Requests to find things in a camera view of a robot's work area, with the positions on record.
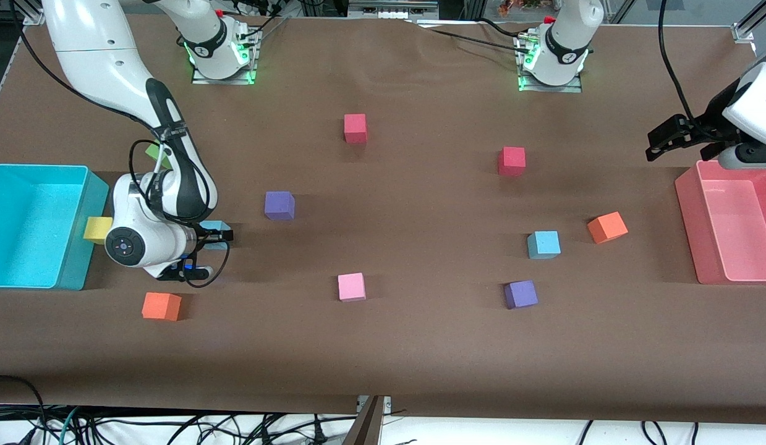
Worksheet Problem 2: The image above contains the light blue foam block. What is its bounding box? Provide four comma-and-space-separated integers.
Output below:
527, 231, 561, 260
199, 220, 231, 251

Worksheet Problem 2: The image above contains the orange foam block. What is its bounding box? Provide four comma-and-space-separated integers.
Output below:
587, 211, 629, 244
142, 292, 182, 322

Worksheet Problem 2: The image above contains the purple foam block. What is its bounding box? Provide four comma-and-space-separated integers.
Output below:
264, 191, 296, 221
504, 280, 538, 310

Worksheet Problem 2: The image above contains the yellow foam block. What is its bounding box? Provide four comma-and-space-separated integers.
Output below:
83, 216, 115, 244

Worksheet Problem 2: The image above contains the pink plastic bin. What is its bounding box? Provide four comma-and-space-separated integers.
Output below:
675, 159, 766, 285

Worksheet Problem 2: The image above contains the green foam block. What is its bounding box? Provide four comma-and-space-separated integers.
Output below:
145, 141, 173, 171

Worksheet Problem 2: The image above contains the pink foam block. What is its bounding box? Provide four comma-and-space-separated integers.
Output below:
338, 273, 367, 302

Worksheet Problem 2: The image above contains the cyan plastic bin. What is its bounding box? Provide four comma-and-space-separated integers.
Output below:
0, 164, 109, 291

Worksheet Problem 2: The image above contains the red foam block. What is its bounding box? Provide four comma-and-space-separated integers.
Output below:
498, 146, 526, 177
344, 113, 368, 144

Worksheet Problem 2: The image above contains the large table cover sheet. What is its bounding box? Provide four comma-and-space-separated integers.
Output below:
0, 11, 766, 425

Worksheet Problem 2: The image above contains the grey rack device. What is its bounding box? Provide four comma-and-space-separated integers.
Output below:
349, 0, 439, 19

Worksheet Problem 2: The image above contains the aluminium frame profile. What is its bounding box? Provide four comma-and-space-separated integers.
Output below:
732, 0, 766, 43
12, 0, 47, 25

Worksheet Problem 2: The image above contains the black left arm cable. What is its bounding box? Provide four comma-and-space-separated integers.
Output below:
659, 0, 700, 134

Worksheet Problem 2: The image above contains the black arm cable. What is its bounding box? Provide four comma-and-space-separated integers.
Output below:
11, 0, 232, 289
659, 0, 700, 134

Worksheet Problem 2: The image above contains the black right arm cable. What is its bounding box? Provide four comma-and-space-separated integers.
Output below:
11, 0, 232, 289

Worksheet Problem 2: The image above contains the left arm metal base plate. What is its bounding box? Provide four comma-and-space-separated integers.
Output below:
517, 37, 584, 94

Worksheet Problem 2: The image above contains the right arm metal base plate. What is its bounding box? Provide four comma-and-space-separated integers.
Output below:
191, 28, 263, 86

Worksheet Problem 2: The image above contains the black looped floor cable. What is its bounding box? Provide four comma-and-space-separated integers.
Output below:
0, 375, 48, 445

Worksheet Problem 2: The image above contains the teal floor cable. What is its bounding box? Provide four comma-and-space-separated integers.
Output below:
56, 405, 82, 445

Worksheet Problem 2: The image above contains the black right base cable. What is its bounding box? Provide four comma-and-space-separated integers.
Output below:
258, 14, 292, 39

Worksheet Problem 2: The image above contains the black base cable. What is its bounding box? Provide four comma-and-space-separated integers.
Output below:
258, 14, 292, 39
414, 17, 532, 49

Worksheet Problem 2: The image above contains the black left base cable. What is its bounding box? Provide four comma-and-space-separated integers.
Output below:
414, 17, 532, 49

